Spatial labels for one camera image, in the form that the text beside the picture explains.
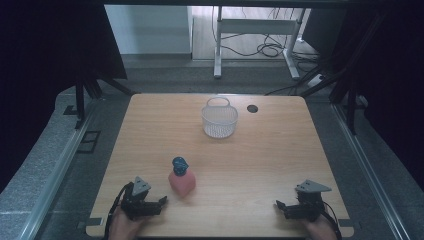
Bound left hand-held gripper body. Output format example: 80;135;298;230
120;176;162;221

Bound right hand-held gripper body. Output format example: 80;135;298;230
283;179;333;223

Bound white plastic basket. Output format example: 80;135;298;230
200;96;239;139

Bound person's left hand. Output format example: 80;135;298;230
107;207;148;240

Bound person's right hand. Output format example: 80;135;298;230
302;214;339;240

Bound black metal stand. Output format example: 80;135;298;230
299;13;384;136
63;66;138;130

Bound white power strip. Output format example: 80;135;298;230
307;73;326;88

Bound white cabinet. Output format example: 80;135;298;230
104;4;194;56

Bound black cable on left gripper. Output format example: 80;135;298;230
103;181;134;240

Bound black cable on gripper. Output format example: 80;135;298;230
103;181;134;240
321;201;343;240

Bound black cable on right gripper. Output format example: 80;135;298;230
321;201;343;240

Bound black cables on floor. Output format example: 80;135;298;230
213;6;321;68

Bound white metal desk frame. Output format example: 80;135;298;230
213;6;307;80

